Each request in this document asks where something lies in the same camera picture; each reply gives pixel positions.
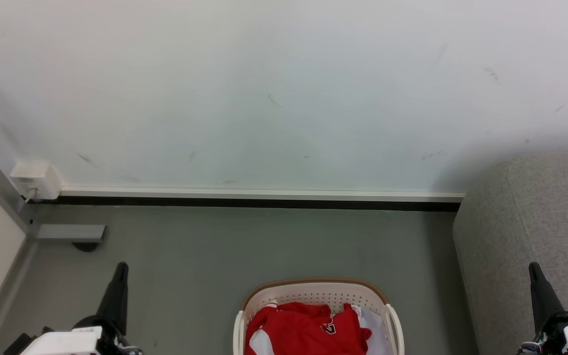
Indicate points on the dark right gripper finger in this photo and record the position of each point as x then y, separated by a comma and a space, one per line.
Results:
543, 296

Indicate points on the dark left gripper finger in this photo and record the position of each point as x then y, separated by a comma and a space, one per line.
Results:
116, 296

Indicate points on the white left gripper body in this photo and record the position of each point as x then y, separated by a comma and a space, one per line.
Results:
67, 342

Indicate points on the red jersey with number print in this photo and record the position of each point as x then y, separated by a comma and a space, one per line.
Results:
313, 328

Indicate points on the grey fabric sofa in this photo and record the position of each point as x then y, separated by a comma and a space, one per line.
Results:
525, 246

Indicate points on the white cloth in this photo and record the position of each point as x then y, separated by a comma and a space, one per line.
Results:
376, 326

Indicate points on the black caster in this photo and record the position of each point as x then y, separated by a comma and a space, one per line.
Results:
86, 246

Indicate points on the grey metal partition foot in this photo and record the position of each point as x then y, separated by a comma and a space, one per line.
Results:
71, 232

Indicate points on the white baseboard trunking strip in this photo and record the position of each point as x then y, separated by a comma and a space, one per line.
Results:
264, 194

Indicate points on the cream plastic laundry basket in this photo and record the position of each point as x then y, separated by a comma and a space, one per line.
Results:
318, 293

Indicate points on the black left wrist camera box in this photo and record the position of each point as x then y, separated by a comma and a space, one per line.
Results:
17, 344

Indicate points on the white wall junction box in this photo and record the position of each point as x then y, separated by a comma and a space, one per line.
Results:
36, 179

